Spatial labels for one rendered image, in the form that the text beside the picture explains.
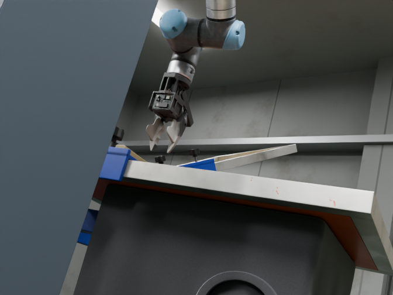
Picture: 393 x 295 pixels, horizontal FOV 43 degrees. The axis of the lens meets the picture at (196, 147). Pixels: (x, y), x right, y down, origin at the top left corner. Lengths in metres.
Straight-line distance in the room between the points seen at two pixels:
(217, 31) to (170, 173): 0.46
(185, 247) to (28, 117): 0.54
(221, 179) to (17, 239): 0.48
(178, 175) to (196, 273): 0.19
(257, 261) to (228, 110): 4.45
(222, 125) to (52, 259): 4.78
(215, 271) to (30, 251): 0.48
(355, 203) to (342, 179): 3.49
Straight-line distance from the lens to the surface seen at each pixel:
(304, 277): 0.92
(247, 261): 0.95
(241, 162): 2.10
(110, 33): 0.63
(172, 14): 1.35
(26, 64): 0.56
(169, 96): 1.34
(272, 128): 4.90
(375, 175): 4.07
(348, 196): 0.86
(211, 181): 0.94
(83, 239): 2.02
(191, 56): 1.42
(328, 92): 4.79
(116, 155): 1.05
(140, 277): 1.04
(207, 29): 1.32
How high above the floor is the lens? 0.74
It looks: 18 degrees up
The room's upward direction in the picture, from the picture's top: 16 degrees clockwise
